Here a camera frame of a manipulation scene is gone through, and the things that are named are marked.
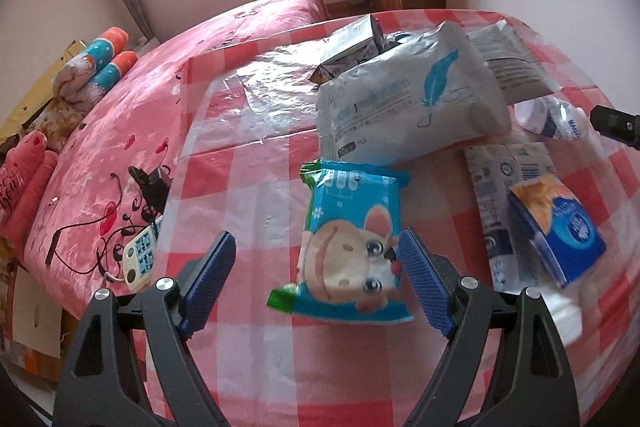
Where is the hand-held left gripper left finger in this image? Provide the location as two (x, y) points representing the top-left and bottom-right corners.
(52, 230), (237, 427)

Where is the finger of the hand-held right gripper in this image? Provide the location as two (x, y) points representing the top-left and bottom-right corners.
(590, 104), (640, 152)

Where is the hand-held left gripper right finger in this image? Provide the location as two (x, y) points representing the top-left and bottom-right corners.
(398, 228), (581, 427)

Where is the crushed clear plastic bottle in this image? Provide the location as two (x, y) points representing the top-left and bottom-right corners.
(514, 96), (591, 142)

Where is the blue cartoon wet wipes packet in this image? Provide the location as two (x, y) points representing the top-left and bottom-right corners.
(266, 159), (415, 324)

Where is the white blue toothpaste tube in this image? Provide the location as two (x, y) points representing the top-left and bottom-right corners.
(462, 142), (583, 348)

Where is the blue pocket tissue packet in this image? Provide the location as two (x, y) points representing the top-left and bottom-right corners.
(507, 174), (607, 290)

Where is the white grey plastic packet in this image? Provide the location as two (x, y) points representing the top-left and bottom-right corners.
(467, 19), (561, 105)

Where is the large white tissue pack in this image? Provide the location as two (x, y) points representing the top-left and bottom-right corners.
(315, 21), (513, 166)

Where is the small grey carton box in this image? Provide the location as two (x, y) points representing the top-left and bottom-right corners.
(309, 13), (386, 84)

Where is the white blue remote control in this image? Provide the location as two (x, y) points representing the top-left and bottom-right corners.
(121, 214), (165, 292)

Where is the red white checked plastic cloth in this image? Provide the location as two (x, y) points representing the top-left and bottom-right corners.
(145, 9), (640, 427)

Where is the black power adapter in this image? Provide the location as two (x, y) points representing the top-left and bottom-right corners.
(127, 164), (173, 212)

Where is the bed with pink sheet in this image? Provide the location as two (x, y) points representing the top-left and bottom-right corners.
(20, 0), (333, 348)

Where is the pink printed pillow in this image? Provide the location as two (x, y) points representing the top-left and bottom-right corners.
(0, 130), (48, 228)

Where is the beige floral pillow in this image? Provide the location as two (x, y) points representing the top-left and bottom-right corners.
(25, 97), (86, 152)

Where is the yellow wooden headboard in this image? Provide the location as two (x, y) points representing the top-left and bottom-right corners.
(0, 39), (88, 148)

